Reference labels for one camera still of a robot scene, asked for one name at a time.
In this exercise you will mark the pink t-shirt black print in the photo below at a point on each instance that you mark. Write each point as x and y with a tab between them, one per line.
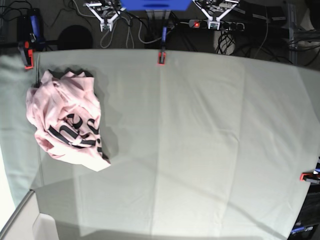
67	114

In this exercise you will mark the red clamp top centre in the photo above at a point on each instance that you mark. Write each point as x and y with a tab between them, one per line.
161	58

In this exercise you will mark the black power strip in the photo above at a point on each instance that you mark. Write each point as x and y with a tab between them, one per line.
216	26

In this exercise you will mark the blue box top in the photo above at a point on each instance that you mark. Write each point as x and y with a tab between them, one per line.
140	5

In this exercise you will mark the red clamp left edge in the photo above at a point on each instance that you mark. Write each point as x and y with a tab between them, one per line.
26	53

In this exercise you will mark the red clamp edge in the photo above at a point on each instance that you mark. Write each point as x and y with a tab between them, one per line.
26	53
311	177

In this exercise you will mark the white bin corner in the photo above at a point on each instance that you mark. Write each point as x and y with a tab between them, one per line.
44	228

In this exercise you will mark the red clamp right edge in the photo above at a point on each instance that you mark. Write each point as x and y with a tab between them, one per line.
311	177

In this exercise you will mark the blue clamp handle centre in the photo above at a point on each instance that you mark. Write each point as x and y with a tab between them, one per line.
164	34

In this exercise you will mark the blue clamp handle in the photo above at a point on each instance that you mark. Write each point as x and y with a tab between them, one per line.
36	33
164	34

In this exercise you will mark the blue clamp handle left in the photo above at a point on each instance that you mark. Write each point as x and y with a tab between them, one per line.
36	33

